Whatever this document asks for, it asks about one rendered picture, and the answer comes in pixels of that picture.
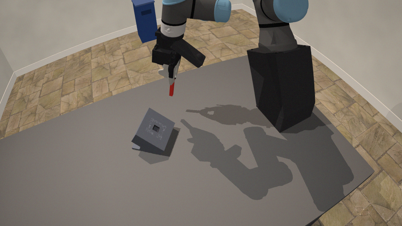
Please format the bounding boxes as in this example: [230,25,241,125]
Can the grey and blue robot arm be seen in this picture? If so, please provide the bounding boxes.
[160,0,309,68]

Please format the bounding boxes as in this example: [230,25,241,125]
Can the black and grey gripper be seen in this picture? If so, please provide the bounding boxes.
[152,27,184,85]

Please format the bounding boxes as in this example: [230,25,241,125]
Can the dark grey sloped panel with square hole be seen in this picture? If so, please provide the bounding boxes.
[132,108,175,155]

